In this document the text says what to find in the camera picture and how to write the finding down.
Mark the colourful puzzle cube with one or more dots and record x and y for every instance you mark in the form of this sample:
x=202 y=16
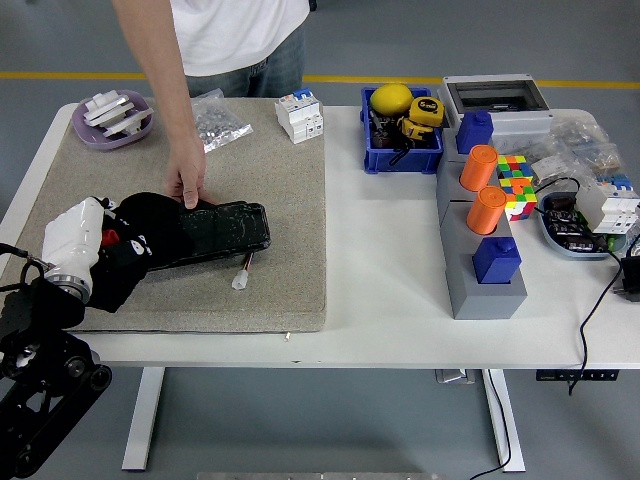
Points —
x=522 y=200
x=515 y=167

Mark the blue block with knob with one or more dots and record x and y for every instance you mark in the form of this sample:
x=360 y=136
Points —
x=495 y=262
x=472 y=132

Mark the large yellow black tape measure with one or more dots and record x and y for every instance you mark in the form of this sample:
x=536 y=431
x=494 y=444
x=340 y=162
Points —
x=427 y=110

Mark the blue-grey tray of electronics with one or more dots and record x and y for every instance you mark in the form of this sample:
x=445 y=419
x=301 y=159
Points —
x=565 y=235

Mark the grey peg holder block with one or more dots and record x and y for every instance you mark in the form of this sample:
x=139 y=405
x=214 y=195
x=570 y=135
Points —
x=485 y=302

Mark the small yellow black tape measure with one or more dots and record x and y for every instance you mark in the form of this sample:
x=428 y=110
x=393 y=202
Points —
x=415 y=129

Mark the purple tray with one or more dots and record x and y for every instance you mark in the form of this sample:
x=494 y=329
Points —
x=115 y=144

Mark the yellow rounded object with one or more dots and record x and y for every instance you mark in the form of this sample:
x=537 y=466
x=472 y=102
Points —
x=390 y=100

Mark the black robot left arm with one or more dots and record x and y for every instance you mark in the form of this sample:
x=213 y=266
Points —
x=45 y=390

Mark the person's right forearm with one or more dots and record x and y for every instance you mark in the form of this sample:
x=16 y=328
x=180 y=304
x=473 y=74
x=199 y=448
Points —
x=160 y=65

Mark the white plastic bracket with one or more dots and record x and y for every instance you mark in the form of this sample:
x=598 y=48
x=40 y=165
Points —
x=107 y=107
x=127 y=125

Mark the white circuit breaker stack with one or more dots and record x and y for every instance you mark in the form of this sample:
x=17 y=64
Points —
x=610 y=205

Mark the white table leg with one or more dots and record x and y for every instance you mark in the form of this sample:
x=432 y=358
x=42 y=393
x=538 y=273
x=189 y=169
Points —
x=515 y=457
x=142 y=425

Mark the orange cylinder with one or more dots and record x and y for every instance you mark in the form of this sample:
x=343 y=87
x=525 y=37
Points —
x=485 y=212
x=477 y=170

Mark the black plastic-wrapped panel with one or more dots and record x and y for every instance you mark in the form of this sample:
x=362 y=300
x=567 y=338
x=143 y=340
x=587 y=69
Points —
x=225 y=230

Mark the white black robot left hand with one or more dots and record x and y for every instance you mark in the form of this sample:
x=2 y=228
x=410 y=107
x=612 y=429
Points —
x=70 y=240

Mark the white circuit breaker blue levers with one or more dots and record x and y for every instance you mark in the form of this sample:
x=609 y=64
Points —
x=300 y=120

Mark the blue plastic bin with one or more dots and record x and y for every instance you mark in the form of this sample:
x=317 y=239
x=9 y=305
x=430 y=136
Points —
x=400 y=160

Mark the grey-brown mat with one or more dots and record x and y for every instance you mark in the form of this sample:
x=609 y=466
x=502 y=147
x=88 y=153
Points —
x=275 y=200

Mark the grey electrical enclosure box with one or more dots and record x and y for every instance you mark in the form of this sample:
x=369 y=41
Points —
x=520 y=125

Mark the clear bag of nuts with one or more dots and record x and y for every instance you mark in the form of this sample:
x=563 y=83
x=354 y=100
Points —
x=220 y=125

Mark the clear bags of parts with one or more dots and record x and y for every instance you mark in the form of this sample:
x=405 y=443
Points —
x=575 y=145

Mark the black power plug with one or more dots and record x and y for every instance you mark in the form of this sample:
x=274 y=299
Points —
x=631 y=280

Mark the black table control panel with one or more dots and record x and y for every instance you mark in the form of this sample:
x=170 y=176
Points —
x=550 y=375

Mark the grey box under table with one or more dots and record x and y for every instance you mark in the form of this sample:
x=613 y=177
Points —
x=455 y=376

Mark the person's right hand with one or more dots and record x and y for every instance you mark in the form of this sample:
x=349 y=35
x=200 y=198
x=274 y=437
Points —
x=187 y=170

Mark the person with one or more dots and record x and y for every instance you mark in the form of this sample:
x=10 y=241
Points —
x=235 y=35

